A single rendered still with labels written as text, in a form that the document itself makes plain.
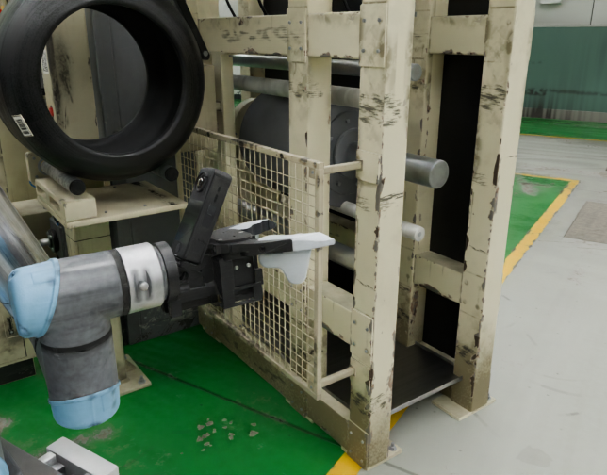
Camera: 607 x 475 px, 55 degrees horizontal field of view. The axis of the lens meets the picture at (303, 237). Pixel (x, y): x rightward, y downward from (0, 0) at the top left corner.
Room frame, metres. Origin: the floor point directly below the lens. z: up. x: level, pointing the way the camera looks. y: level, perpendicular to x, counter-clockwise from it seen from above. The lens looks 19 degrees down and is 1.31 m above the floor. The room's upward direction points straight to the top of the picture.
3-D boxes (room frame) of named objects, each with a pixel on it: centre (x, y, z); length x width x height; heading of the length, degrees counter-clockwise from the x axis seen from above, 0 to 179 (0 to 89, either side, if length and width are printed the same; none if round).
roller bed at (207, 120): (2.20, 0.44, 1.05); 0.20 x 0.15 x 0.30; 35
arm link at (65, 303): (0.57, 0.25, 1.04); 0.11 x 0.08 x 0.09; 122
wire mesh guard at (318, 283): (1.81, 0.22, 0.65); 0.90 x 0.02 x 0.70; 35
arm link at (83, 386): (0.59, 0.26, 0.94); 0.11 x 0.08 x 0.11; 32
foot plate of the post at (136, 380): (2.00, 0.78, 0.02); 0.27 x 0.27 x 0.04; 35
